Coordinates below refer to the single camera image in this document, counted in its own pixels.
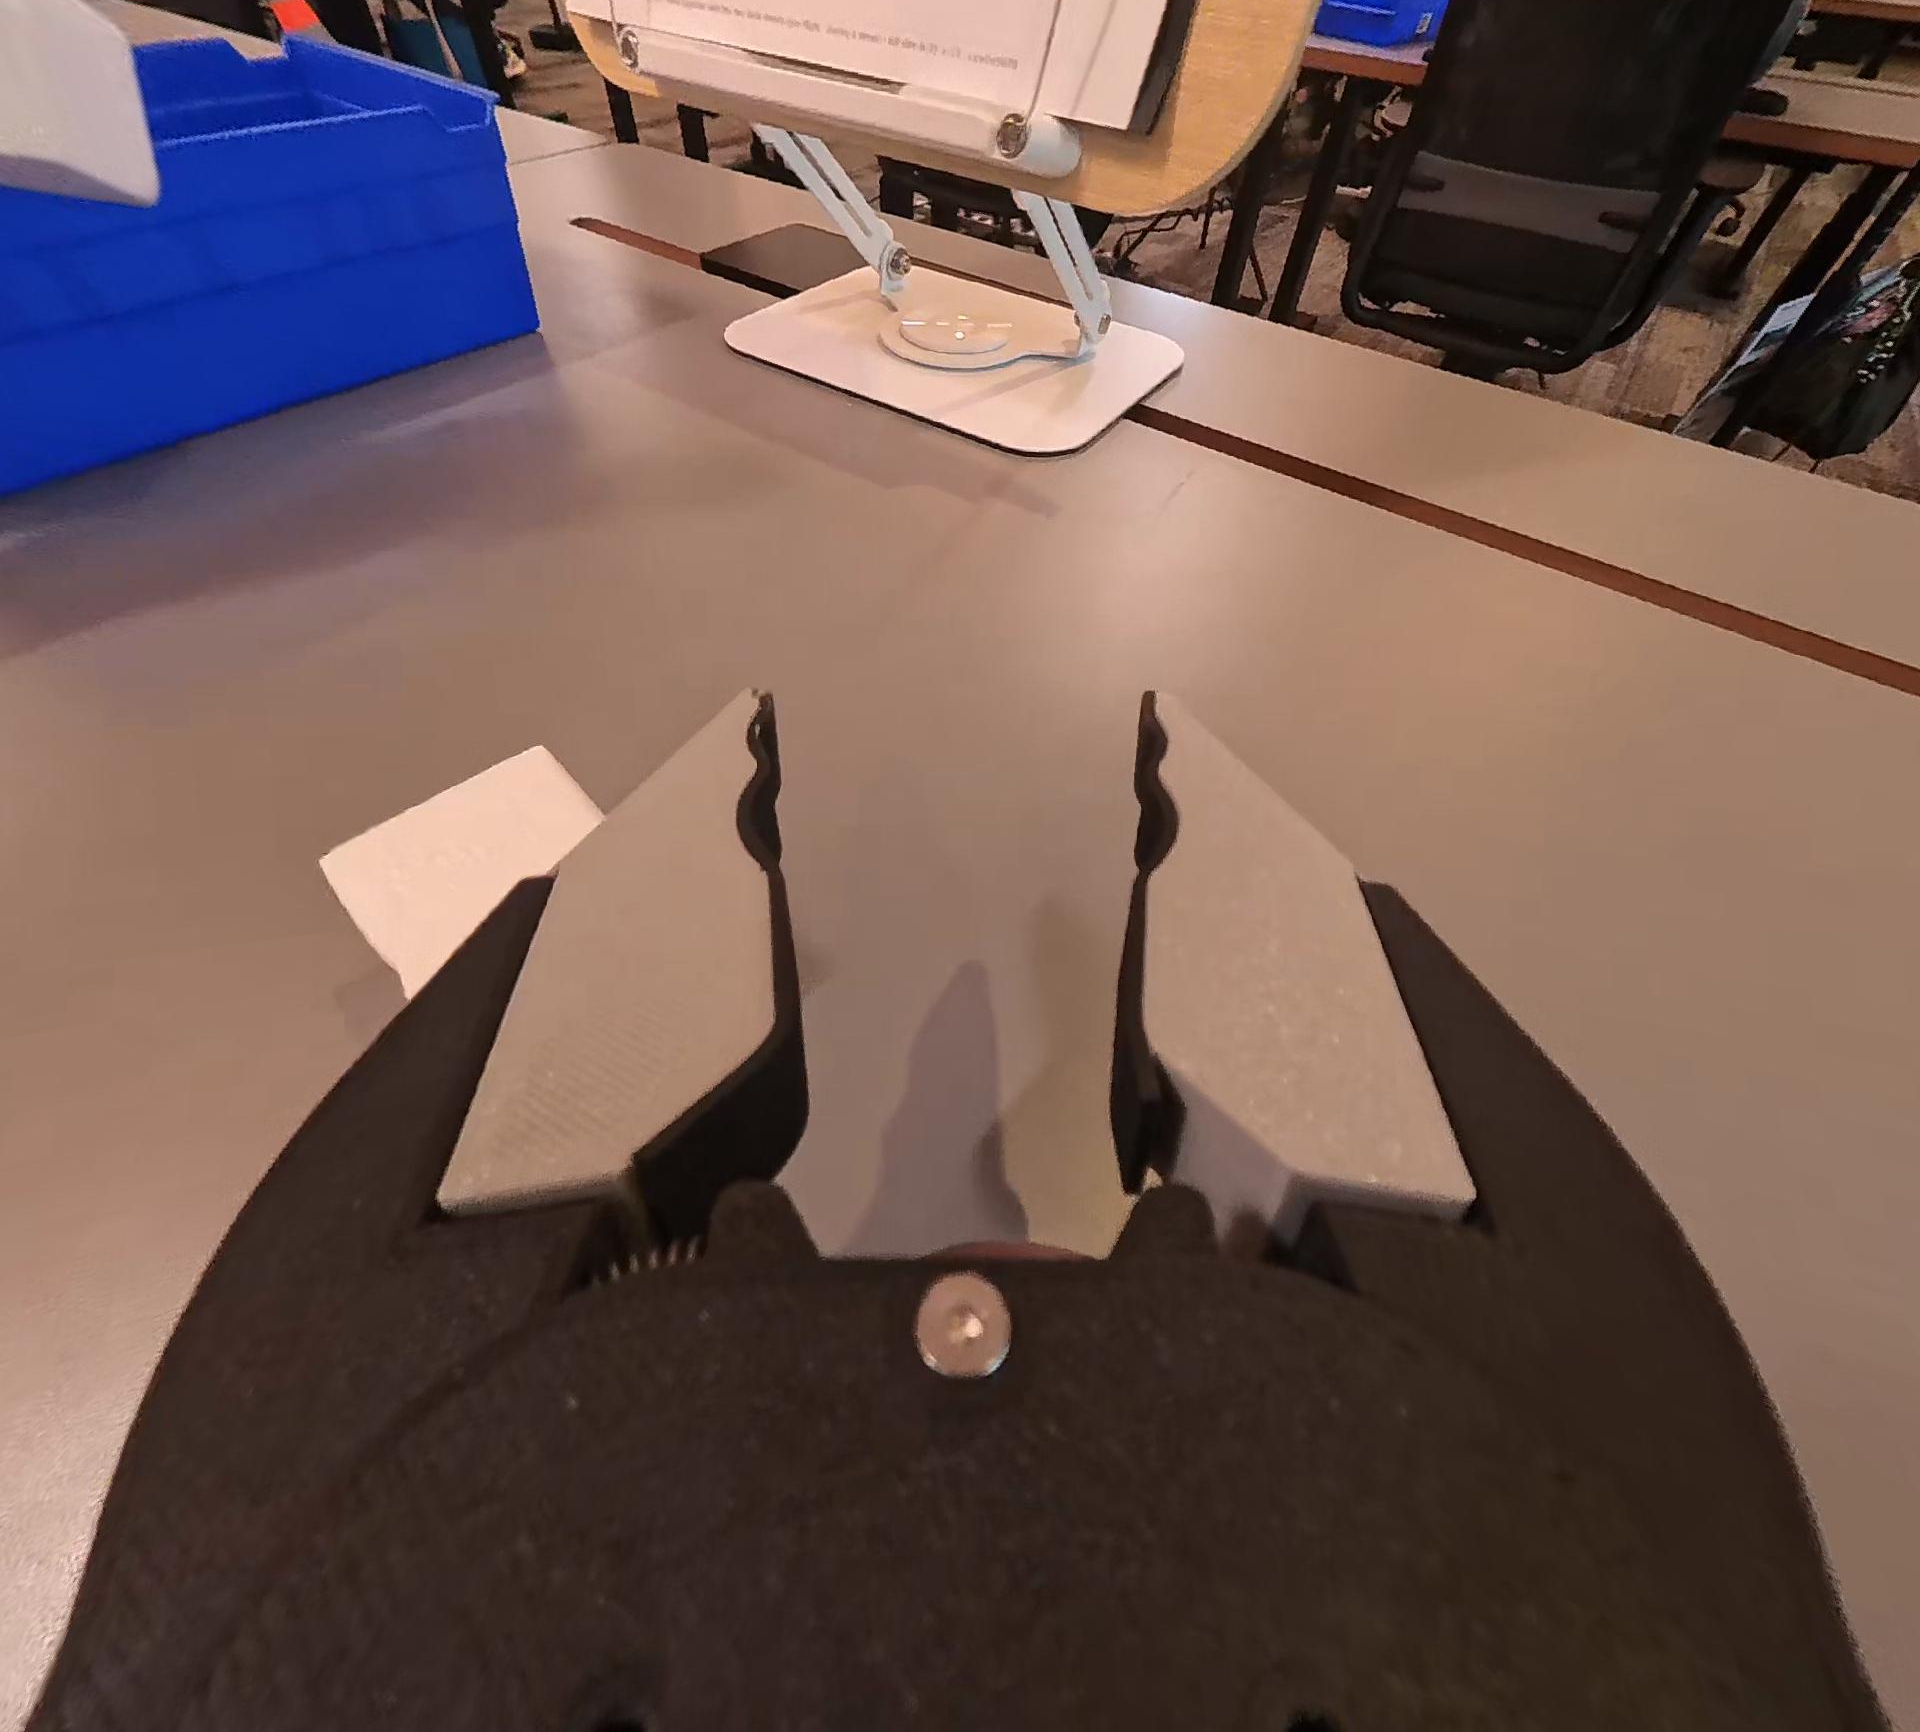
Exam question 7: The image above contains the white hard foam cube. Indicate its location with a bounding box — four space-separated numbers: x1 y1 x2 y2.
317 745 605 1000
0 0 162 207

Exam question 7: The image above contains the small blue bin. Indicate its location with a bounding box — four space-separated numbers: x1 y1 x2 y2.
1321 0 1460 49

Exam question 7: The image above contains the dark green bag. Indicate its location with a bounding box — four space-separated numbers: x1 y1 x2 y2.
1676 255 1920 463

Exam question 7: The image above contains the wooden desk with black legs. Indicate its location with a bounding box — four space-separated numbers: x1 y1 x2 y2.
1215 35 1433 325

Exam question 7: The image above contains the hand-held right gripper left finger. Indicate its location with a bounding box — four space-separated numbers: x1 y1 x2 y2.
435 694 812 1231

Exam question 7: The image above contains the large blue plastic bin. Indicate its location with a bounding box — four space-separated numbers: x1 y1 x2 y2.
0 37 543 500

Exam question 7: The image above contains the black office chair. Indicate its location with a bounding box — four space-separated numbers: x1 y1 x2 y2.
1338 0 1882 381

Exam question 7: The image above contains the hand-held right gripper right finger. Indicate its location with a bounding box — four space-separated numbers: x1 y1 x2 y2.
1113 694 1481 1261

